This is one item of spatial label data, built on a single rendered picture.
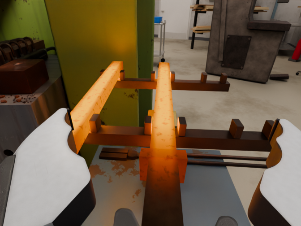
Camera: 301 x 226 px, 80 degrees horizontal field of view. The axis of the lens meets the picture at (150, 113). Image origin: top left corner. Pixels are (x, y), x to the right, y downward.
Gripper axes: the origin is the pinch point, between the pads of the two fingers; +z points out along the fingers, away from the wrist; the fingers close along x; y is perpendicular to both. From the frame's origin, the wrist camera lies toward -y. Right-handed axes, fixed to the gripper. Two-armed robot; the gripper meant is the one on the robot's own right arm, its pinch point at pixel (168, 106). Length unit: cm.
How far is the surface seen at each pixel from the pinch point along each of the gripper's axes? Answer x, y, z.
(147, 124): -2.1, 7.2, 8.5
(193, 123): 38, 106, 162
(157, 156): -0.6, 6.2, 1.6
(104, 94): -10.6, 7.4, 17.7
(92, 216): -14.4, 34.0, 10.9
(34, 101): -32.2, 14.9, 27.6
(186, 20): 87, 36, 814
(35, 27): -59, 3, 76
